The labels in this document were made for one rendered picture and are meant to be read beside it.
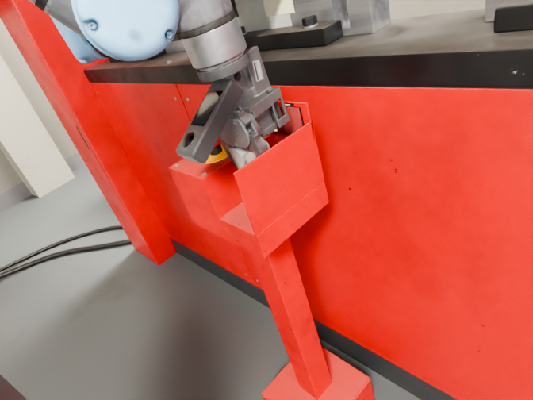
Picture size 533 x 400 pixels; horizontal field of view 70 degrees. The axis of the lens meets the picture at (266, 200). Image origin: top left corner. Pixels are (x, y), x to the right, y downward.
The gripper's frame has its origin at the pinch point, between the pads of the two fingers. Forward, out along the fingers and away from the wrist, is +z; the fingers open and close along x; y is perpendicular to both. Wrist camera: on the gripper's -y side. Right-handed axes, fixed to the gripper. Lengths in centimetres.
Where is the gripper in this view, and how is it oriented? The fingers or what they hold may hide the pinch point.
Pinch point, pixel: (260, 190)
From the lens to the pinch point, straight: 59.7
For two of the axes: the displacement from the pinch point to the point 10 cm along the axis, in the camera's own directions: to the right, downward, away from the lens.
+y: 6.6, -6.0, 4.5
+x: -6.8, -2.3, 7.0
